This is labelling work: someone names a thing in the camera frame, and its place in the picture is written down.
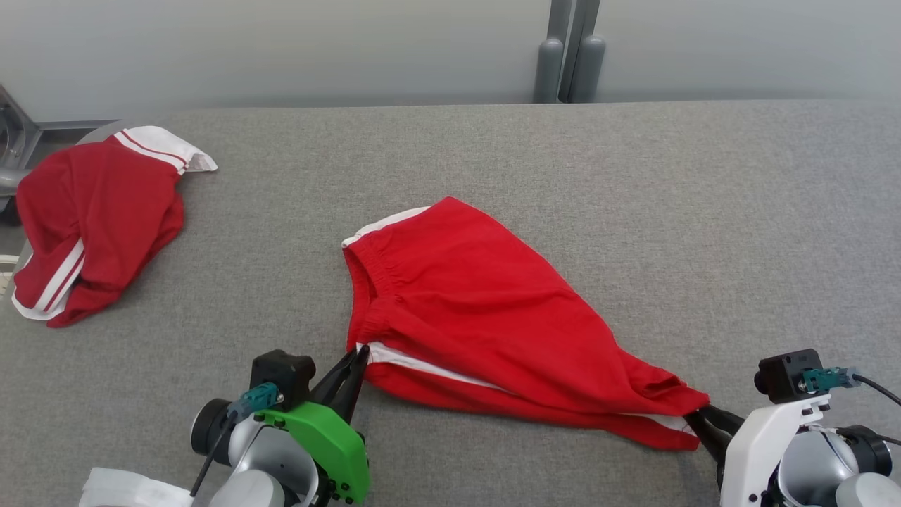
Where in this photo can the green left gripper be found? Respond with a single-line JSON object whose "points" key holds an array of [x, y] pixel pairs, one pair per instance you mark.
{"points": [[331, 443]]}

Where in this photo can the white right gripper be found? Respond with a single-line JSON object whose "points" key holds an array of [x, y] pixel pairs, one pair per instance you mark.
{"points": [[757, 451]]}

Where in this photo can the red shorts with white stripe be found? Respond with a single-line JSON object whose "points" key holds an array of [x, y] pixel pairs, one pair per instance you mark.
{"points": [[479, 303]]}

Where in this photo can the red jersey with white sleeves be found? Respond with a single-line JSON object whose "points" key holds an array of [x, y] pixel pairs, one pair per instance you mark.
{"points": [[98, 211]]}

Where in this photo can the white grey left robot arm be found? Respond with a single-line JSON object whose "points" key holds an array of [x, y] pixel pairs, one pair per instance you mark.
{"points": [[267, 465]]}

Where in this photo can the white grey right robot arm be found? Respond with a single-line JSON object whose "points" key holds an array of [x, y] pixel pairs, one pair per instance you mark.
{"points": [[823, 465]]}

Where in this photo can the white plastic laundry basket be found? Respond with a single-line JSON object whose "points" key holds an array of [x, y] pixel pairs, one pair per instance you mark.
{"points": [[5, 271]]}

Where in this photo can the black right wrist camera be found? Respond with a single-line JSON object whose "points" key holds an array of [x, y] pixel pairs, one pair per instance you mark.
{"points": [[785, 377]]}

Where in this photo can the grey partition post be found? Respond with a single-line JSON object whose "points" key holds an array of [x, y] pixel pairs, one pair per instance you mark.
{"points": [[570, 63]]}

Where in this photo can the grey metal wheeled frame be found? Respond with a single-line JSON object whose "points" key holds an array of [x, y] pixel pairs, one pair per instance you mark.
{"points": [[14, 141]]}

